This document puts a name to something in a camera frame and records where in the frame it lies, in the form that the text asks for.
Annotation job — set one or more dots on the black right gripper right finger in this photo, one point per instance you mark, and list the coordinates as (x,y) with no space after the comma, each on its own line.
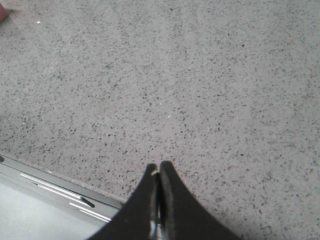
(182,217)

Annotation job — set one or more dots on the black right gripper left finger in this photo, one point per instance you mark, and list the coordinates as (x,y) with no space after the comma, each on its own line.
(138,217)

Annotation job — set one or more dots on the pink foam cube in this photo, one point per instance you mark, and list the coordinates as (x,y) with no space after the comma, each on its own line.
(3,13)

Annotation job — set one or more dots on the grey slotted metal rail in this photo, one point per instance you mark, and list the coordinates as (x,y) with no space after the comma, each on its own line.
(36,205)

